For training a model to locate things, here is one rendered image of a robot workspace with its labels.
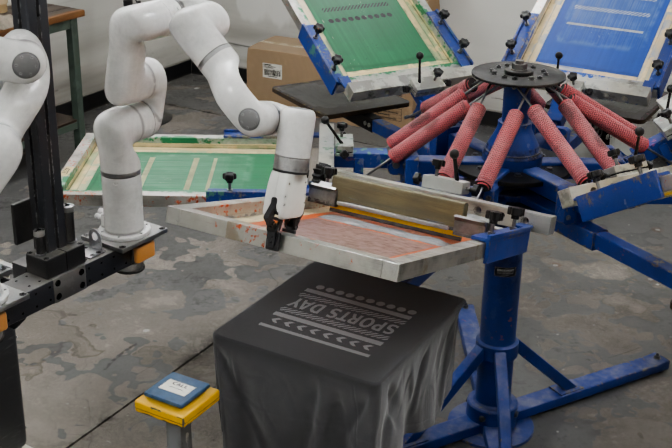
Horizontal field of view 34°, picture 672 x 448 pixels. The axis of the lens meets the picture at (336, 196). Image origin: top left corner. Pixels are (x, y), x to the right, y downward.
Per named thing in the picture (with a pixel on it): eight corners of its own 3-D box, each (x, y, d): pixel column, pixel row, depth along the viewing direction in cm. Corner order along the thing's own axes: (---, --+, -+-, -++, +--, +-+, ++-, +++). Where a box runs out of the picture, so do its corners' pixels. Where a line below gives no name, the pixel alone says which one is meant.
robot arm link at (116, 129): (89, 174, 257) (84, 109, 251) (127, 159, 268) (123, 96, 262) (119, 183, 252) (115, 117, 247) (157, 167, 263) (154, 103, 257)
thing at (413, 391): (376, 538, 254) (382, 381, 238) (362, 533, 255) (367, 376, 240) (456, 440, 291) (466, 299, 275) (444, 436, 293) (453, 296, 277)
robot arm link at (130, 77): (95, -8, 236) (153, -20, 251) (80, 145, 254) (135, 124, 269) (145, 14, 231) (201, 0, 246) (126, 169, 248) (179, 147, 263)
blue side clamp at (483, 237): (486, 264, 260) (491, 235, 259) (467, 259, 262) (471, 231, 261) (526, 252, 286) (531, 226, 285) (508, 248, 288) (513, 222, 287)
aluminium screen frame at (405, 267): (397, 282, 217) (400, 264, 217) (164, 222, 244) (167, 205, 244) (523, 247, 287) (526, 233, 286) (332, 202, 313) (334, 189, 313)
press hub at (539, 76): (522, 470, 367) (558, 83, 317) (418, 435, 385) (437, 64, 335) (560, 415, 399) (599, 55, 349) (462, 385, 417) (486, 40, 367)
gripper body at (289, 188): (288, 161, 236) (281, 212, 238) (263, 162, 227) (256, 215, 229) (318, 167, 233) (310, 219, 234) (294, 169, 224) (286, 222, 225)
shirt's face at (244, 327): (376, 385, 237) (376, 383, 237) (213, 334, 257) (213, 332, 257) (464, 300, 276) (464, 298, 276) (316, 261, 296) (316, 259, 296)
